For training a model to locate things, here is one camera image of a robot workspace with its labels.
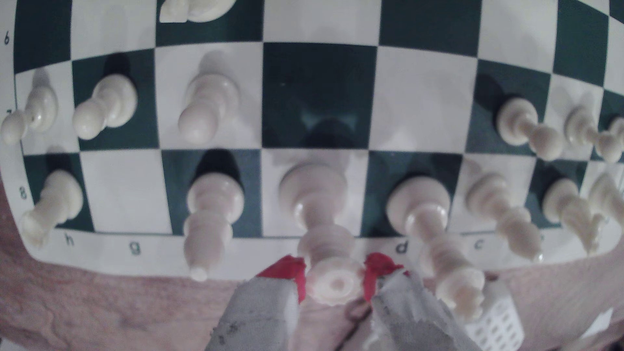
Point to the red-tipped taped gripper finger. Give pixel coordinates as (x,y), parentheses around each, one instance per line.
(263,312)
(404,312)

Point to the white king chess piece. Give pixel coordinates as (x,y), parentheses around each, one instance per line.
(317,195)

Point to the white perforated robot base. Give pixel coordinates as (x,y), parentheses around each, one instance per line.
(497,326)

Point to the white queen chess piece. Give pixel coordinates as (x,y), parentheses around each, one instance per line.
(419,204)

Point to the white bishop chess piece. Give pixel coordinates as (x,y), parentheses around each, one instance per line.
(214,200)
(487,195)

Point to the white knight chess piece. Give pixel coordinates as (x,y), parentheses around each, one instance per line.
(560,200)
(204,9)

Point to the green white chess mat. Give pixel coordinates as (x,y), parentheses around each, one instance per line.
(424,97)

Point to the white pawn chess piece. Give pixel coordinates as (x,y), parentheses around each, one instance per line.
(41,107)
(516,119)
(209,97)
(114,95)
(580,126)

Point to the white rook chess piece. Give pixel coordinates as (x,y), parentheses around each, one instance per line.
(609,195)
(58,200)

